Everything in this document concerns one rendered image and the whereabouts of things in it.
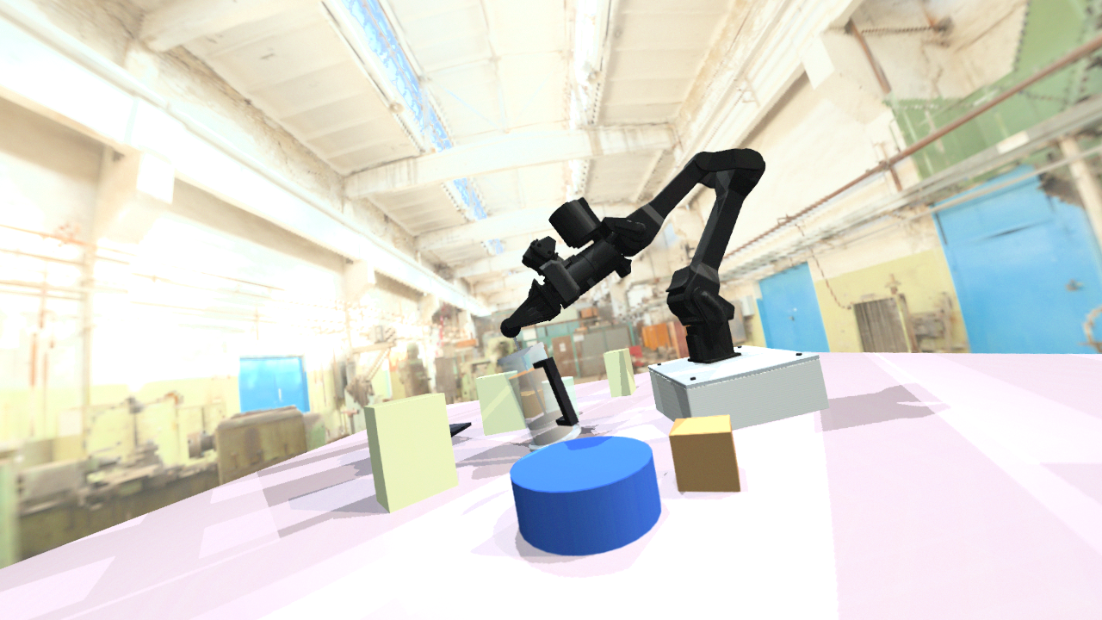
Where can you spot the brown cube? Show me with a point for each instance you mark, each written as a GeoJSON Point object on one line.
{"type": "Point", "coordinates": [704, 456]}

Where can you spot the blue cylinder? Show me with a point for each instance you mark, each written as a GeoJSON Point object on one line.
{"type": "Point", "coordinates": [586, 496]}

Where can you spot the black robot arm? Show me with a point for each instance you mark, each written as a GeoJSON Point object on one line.
{"type": "Point", "coordinates": [694, 291]}

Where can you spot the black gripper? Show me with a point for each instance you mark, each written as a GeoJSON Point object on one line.
{"type": "Point", "coordinates": [564, 285]}

